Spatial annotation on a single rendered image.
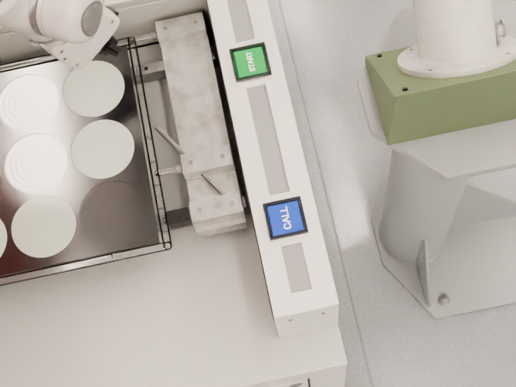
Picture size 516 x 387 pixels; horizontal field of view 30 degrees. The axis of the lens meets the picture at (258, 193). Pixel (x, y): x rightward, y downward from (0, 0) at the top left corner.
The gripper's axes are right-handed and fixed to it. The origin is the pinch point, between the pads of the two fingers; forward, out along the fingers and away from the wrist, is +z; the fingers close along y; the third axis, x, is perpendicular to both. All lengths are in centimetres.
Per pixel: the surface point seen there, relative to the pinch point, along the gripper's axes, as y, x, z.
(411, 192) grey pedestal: 12, -40, 57
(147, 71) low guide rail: -0.5, -1.4, 13.3
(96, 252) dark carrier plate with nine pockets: -24.0, -21.5, -0.7
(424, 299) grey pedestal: -6, -52, 100
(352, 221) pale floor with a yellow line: -5, -26, 102
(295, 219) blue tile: 0.3, -40.8, 1.5
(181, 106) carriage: -0.4, -11.8, 10.1
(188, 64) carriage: 5.2, -6.9, 12.2
